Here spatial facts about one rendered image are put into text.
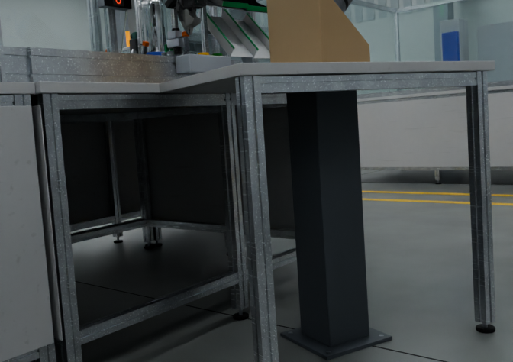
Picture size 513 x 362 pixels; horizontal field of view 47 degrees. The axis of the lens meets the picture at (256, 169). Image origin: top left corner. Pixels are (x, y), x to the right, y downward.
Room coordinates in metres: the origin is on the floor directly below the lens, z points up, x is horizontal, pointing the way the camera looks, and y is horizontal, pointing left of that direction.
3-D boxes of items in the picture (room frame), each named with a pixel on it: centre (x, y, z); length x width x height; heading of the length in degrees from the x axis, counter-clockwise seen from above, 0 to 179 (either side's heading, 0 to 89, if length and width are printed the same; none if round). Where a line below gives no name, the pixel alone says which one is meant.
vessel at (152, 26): (3.24, 0.51, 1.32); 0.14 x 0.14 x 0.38
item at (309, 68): (1.90, -0.19, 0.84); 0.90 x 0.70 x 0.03; 120
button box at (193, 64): (2.06, 0.16, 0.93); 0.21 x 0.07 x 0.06; 141
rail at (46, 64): (1.96, 0.33, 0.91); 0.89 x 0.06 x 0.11; 141
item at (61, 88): (2.55, 0.62, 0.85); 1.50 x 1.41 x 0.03; 141
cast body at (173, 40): (2.27, 0.28, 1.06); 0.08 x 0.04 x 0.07; 51
